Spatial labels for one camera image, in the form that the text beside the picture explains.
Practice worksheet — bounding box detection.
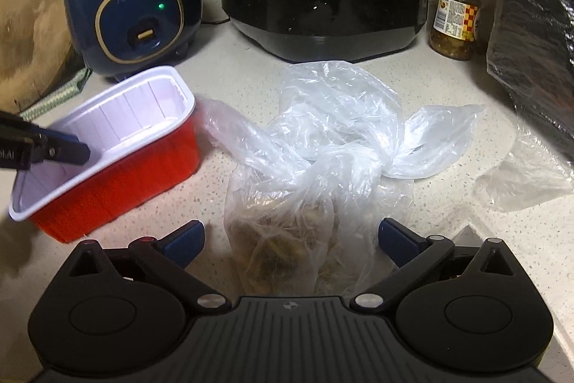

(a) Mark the black foil-wrapped oven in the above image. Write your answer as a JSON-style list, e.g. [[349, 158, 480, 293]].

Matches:
[[486, 0, 573, 158]]

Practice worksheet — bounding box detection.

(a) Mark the navy blue rice cooker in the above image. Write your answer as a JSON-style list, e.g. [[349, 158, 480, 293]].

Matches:
[[64, 0, 202, 80]]

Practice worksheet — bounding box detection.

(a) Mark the clear plastic bag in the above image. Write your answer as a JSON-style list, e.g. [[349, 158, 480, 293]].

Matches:
[[198, 61, 481, 296]]

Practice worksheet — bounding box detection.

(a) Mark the green striped cloth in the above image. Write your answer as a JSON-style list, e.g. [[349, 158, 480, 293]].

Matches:
[[19, 67, 93, 121]]

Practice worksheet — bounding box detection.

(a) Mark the loose clear plastic sheet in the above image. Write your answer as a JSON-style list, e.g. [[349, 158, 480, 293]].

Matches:
[[474, 120, 573, 212]]

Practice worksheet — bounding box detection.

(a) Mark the glass pickle jar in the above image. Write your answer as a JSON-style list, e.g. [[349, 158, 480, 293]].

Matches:
[[429, 0, 481, 61]]

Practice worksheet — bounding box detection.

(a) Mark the round wooden cutting board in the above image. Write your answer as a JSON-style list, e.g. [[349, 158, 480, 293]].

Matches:
[[0, 0, 84, 114]]

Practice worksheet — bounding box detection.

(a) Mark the red rectangular food tray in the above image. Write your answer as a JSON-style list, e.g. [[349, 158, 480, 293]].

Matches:
[[8, 66, 201, 243]]

